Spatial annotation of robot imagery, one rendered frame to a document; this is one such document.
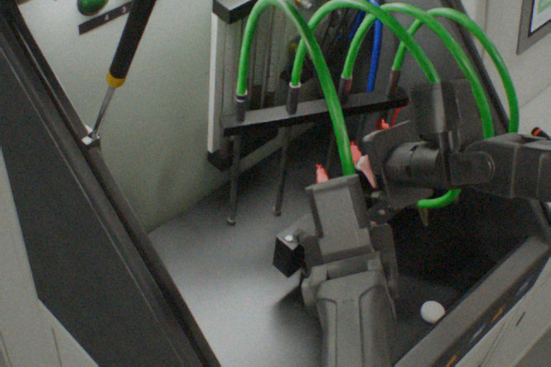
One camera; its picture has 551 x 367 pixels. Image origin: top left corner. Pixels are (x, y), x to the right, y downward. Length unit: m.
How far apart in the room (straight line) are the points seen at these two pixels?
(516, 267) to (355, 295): 0.73
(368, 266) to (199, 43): 0.62
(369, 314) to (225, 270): 0.80
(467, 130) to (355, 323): 0.36
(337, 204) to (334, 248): 0.04
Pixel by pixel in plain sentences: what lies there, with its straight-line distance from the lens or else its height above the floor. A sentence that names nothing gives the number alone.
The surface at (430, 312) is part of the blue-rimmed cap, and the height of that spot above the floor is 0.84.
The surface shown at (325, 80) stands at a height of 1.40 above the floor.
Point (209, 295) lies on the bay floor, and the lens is 1.39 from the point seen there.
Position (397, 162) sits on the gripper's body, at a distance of 0.99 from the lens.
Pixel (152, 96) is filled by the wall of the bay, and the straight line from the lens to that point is 1.24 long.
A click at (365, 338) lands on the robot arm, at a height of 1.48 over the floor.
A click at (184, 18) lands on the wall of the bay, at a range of 1.19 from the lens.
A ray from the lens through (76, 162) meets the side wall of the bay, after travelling 0.95.
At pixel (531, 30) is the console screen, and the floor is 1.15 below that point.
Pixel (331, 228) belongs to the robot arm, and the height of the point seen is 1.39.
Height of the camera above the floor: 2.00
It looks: 47 degrees down
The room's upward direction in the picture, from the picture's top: 7 degrees clockwise
